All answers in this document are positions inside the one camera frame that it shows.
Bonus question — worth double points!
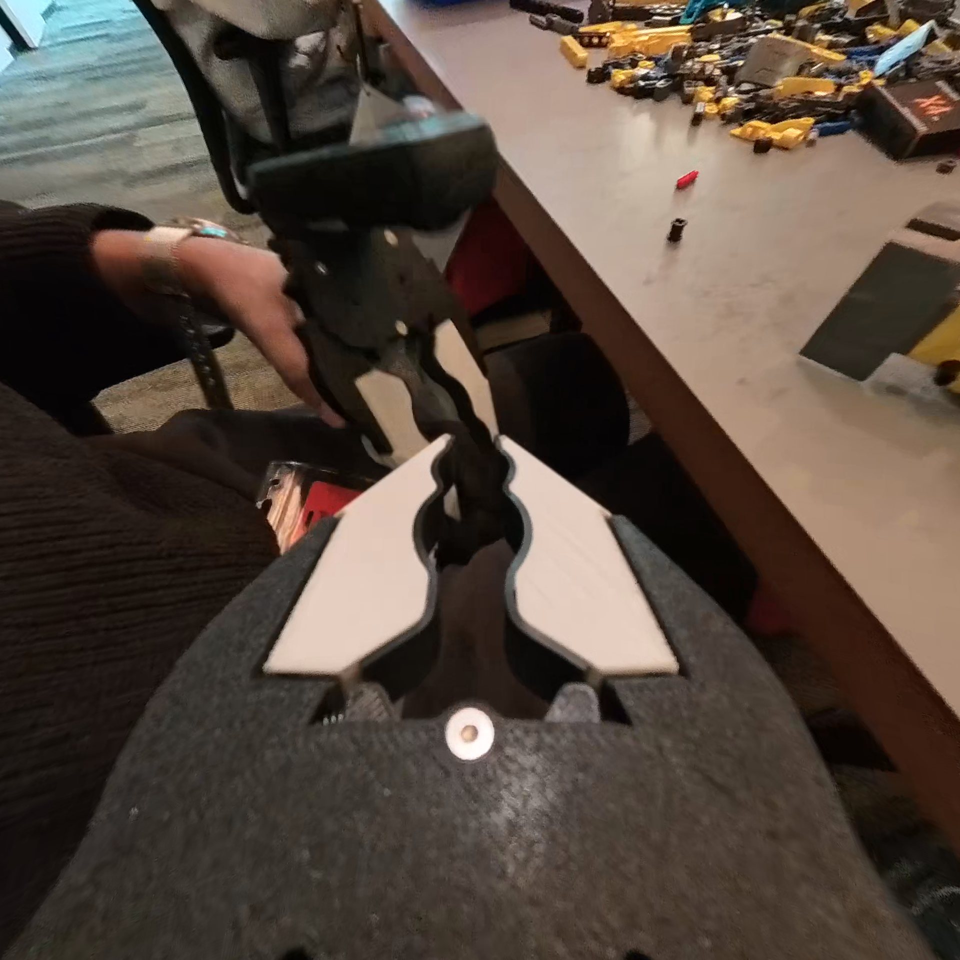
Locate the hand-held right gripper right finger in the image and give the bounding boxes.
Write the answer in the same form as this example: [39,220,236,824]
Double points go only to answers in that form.
[496,433,681,687]

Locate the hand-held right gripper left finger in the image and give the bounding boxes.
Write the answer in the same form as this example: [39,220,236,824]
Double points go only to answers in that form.
[261,432,456,690]

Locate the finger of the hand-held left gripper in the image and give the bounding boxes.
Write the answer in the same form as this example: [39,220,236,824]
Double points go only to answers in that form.
[352,366,483,471]
[429,321,501,445]

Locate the person's left forearm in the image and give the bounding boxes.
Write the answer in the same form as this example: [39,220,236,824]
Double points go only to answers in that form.
[0,201,192,436]

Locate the person's left hand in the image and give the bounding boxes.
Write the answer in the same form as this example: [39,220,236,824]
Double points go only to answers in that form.
[182,241,346,430]

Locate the red package with clear plastic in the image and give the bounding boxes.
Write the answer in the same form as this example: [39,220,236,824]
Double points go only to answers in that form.
[255,461,376,556]

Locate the black round bag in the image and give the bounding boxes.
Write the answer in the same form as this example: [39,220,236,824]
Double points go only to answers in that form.
[487,330,631,481]

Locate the red fabric object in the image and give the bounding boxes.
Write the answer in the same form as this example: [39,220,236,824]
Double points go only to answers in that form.
[446,198,541,320]

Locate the grey office chair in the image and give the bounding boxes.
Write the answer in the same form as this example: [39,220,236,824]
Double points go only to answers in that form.
[133,0,376,219]

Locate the wristwatch with pale band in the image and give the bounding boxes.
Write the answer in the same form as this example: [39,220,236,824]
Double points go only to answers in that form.
[138,217,252,297]

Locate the person's black knit clothing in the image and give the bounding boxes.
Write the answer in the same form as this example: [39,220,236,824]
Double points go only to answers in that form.
[0,382,361,931]

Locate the pile of toy brick pieces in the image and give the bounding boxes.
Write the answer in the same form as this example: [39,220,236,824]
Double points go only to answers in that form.
[510,0,960,155]

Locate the yellow sticker sheet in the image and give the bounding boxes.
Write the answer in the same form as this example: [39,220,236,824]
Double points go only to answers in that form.
[797,240,960,395]

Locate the black box with red print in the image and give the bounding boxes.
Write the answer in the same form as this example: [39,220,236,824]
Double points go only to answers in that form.
[855,78,960,162]

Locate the black wrist strap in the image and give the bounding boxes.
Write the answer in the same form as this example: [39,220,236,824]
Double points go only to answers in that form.
[178,292,235,412]

